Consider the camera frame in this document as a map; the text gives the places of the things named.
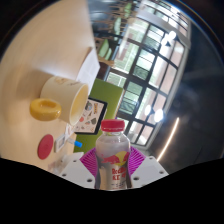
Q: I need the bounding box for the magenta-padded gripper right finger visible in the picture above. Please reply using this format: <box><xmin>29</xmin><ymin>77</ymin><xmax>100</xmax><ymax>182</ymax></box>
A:
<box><xmin>127</xmin><ymin>145</ymin><xmax>170</xmax><ymax>190</ymax></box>

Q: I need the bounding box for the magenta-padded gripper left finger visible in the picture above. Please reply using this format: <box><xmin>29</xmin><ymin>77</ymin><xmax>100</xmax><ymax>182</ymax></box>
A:
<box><xmin>59</xmin><ymin>148</ymin><xmax>98</xmax><ymax>189</ymax></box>

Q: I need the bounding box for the clear red-capped drink bottle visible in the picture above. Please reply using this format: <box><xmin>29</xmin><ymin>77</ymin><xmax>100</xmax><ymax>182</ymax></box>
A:
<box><xmin>94</xmin><ymin>118</ymin><xmax>132</xmax><ymax>192</ymax></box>

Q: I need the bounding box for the small blue-capped tube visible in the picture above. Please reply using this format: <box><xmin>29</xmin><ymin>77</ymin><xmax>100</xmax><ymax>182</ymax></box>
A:
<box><xmin>67</xmin><ymin>137</ymin><xmax>84</xmax><ymax>149</ymax></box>

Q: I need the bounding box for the small white card stand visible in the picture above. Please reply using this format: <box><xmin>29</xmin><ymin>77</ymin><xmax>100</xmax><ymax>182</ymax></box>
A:
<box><xmin>53</xmin><ymin>132</ymin><xmax>70</xmax><ymax>154</ymax></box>

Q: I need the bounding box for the long linear ceiling light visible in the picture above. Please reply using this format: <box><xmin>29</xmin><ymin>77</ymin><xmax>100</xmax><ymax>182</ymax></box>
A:
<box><xmin>156</xmin><ymin>116</ymin><xmax>181</xmax><ymax>163</ymax></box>

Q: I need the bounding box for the flat round red coaster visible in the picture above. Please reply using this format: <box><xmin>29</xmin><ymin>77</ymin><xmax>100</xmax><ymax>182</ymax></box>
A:
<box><xmin>37</xmin><ymin>133</ymin><xmax>55</xmax><ymax>161</ymax></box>

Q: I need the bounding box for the black-framed picture sign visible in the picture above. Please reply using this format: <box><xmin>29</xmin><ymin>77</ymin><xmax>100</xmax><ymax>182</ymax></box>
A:
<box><xmin>73</xmin><ymin>97</ymin><xmax>109</xmax><ymax>136</ymax></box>

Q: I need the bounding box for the group of pendant lamps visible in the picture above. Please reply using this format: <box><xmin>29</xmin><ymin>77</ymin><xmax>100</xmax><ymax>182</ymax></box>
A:
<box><xmin>143</xmin><ymin>29</ymin><xmax>179</xmax><ymax>125</ymax></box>

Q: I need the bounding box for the green upholstered bench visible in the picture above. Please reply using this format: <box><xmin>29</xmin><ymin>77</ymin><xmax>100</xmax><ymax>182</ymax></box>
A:
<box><xmin>73</xmin><ymin>77</ymin><xmax>125</xmax><ymax>155</ymax></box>

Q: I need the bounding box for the white paper sheet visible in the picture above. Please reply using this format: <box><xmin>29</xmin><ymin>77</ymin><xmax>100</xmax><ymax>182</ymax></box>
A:
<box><xmin>75</xmin><ymin>47</ymin><xmax>101</xmax><ymax>88</ymax></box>

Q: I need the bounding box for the group of green-seated wooden chairs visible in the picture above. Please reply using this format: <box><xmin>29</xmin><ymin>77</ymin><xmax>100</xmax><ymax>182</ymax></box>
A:
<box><xmin>89</xmin><ymin>6</ymin><xmax>134</xmax><ymax>66</ymax></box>

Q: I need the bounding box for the dark-framed window wall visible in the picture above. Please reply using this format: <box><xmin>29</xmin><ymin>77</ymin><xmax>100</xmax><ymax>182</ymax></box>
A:
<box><xmin>104</xmin><ymin>0</ymin><xmax>191</xmax><ymax>148</ymax></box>

